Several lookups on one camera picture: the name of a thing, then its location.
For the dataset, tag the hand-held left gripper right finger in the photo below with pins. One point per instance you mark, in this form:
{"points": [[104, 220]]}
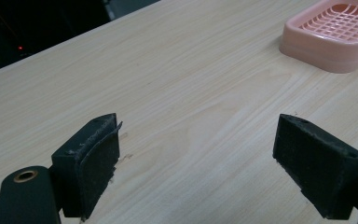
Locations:
{"points": [[317, 161]]}

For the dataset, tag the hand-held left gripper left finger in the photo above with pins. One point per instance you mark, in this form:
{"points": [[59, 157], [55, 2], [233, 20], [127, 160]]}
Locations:
{"points": [[87, 168]]}

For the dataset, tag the pink plastic soap dish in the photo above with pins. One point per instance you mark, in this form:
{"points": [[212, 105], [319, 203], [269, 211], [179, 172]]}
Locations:
{"points": [[332, 40]]}

